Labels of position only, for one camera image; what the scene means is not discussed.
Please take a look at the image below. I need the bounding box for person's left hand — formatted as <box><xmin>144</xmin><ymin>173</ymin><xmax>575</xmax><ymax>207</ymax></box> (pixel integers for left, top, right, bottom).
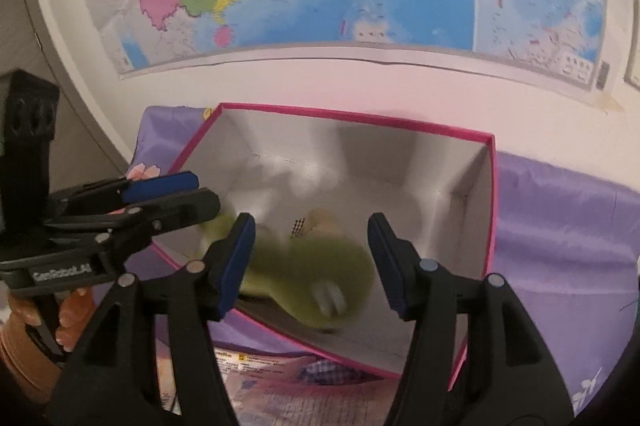
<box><xmin>6</xmin><ymin>287</ymin><xmax>98</xmax><ymax>353</ymax></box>

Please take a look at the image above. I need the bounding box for blue checkered cloth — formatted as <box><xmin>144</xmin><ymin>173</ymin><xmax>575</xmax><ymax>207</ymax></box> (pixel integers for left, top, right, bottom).
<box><xmin>299</xmin><ymin>357</ymin><xmax>372</xmax><ymax>387</ymax></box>

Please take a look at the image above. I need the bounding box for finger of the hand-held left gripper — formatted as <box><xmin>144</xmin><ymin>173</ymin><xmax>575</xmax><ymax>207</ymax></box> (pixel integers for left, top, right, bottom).
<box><xmin>50</xmin><ymin>171</ymin><xmax>200</xmax><ymax>218</ymax></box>
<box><xmin>44</xmin><ymin>187</ymin><xmax>222</xmax><ymax>253</ymax></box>

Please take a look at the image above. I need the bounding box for pink spout pouch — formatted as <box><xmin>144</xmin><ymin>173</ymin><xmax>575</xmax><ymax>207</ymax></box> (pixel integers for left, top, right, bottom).
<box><xmin>225</xmin><ymin>373</ymin><xmax>401</xmax><ymax>426</ymax></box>

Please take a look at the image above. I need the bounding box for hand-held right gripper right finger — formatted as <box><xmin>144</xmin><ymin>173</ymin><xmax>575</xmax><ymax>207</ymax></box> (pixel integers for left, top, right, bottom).
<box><xmin>367</xmin><ymin>212</ymin><xmax>576</xmax><ymax>426</ymax></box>

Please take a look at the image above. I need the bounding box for purple floral blanket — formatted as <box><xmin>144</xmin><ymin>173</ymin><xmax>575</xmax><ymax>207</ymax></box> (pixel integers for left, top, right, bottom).
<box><xmin>125</xmin><ymin>105</ymin><xmax>640</xmax><ymax>426</ymax></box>

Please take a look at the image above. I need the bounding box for pink cardboard box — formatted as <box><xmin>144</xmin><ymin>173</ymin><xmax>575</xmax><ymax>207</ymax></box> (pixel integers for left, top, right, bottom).
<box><xmin>150</xmin><ymin>102</ymin><xmax>497</xmax><ymax>392</ymax></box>

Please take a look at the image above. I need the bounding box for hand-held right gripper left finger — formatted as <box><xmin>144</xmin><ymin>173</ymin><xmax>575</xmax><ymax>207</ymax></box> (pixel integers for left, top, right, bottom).
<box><xmin>47</xmin><ymin>212</ymin><xmax>257</xmax><ymax>426</ymax></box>

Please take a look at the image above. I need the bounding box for grey wardrobe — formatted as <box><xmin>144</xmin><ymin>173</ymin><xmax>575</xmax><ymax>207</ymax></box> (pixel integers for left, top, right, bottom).
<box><xmin>0</xmin><ymin>0</ymin><xmax>132</xmax><ymax>187</ymax></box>

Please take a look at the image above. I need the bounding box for green plush toy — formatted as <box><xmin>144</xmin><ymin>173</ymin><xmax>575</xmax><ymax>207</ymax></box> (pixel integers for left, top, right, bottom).
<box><xmin>197</xmin><ymin>209</ymin><xmax>373</xmax><ymax>334</ymax></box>

